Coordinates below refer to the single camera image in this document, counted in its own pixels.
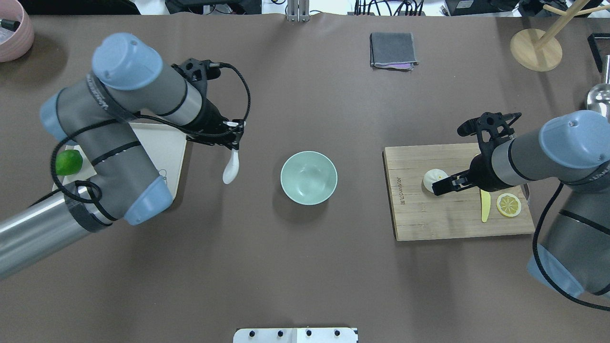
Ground mint green bowl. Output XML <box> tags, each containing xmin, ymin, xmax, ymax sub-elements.
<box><xmin>280</xmin><ymin>151</ymin><xmax>338</xmax><ymax>206</ymax></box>

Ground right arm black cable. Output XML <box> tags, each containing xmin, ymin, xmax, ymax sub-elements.
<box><xmin>532</xmin><ymin>183</ymin><xmax>610</xmax><ymax>312</ymax></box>

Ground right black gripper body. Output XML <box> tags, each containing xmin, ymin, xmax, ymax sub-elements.
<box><xmin>450</xmin><ymin>171</ymin><xmax>477</xmax><ymax>192</ymax></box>

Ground grey folded cloth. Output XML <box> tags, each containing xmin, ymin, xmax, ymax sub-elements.
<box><xmin>369</xmin><ymin>32</ymin><xmax>420</xmax><ymax>71</ymax></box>

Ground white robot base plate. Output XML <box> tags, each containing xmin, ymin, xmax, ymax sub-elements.
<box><xmin>233</xmin><ymin>327</ymin><xmax>359</xmax><ymax>343</ymax></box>

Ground lemon slice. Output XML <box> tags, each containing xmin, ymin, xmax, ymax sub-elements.
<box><xmin>496</xmin><ymin>193</ymin><xmax>521</xmax><ymax>218</ymax></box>

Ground green lime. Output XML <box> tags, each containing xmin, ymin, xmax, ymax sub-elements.
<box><xmin>55</xmin><ymin>149</ymin><xmax>83</xmax><ymax>176</ymax></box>

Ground wooden mug tree stand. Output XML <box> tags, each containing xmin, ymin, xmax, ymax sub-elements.
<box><xmin>509</xmin><ymin>0</ymin><xmax>610</xmax><ymax>72</ymax></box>

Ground cream rabbit tray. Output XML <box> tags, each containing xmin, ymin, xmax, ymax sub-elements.
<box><xmin>51</xmin><ymin>122</ymin><xmax>188</xmax><ymax>201</ymax></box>

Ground white ceramic spoon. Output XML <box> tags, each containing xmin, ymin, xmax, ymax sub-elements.
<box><xmin>222</xmin><ymin>149</ymin><xmax>240</xmax><ymax>185</ymax></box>

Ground yellow plastic knife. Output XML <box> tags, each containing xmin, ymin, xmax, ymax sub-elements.
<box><xmin>479</xmin><ymin>189</ymin><xmax>491</xmax><ymax>223</ymax></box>

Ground steel ice scoop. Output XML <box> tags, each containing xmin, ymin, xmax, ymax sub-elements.
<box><xmin>586</xmin><ymin>56</ymin><xmax>610</xmax><ymax>121</ymax></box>

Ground bamboo cutting board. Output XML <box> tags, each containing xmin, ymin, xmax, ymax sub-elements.
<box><xmin>383</xmin><ymin>143</ymin><xmax>535</xmax><ymax>242</ymax></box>

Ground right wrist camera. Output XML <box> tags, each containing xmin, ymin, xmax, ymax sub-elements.
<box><xmin>456</xmin><ymin>111</ymin><xmax>521</xmax><ymax>156</ymax></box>

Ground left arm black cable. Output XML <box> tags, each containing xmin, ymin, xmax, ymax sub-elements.
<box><xmin>50</xmin><ymin>63</ymin><xmax>252</xmax><ymax>201</ymax></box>

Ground pink bowl with ice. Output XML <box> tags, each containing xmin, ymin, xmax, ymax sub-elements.
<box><xmin>0</xmin><ymin>0</ymin><xmax>34</xmax><ymax>63</ymax></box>

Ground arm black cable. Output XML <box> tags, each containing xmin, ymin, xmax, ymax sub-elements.
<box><xmin>532</xmin><ymin>183</ymin><xmax>610</xmax><ymax>312</ymax></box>
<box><xmin>50</xmin><ymin>63</ymin><xmax>252</xmax><ymax>201</ymax></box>

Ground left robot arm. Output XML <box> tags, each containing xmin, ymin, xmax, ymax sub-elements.
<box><xmin>1</xmin><ymin>32</ymin><xmax>247</xmax><ymax>278</ymax></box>

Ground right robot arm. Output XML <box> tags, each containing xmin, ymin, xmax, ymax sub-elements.
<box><xmin>431</xmin><ymin>110</ymin><xmax>610</xmax><ymax>311</ymax></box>

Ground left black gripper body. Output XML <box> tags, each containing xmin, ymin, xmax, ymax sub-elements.
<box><xmin>217</xmin><ymin>119</ymin><xmax>246</xmax><ymax>149</ymax></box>

